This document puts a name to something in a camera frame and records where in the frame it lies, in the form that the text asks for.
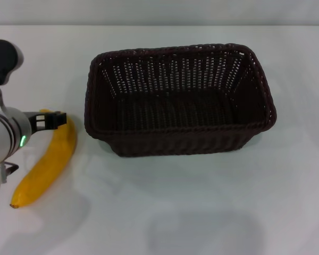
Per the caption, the yellow banana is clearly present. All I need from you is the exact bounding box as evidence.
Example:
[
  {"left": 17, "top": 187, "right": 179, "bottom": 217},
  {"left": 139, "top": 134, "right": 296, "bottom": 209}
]
[{"left": 10, "top": 108, "right": 78, "bottom": 209}]

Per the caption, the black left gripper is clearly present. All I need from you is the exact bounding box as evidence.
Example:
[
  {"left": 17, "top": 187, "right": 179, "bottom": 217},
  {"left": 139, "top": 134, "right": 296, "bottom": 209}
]
[{"left": 26, "top": 110, "right": 68, "bottom": 133}]

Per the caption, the dark brown woven basket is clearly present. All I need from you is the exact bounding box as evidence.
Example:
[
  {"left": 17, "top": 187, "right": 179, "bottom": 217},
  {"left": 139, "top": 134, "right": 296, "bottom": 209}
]
[{"left": 83, "top": 42, "right": 278, "bottom": 158}]

